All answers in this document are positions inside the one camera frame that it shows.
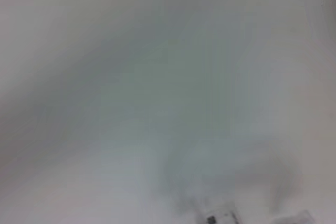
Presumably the clear plastic ruler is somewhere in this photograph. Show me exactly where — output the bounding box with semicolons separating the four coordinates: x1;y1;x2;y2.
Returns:
198;201;244;224

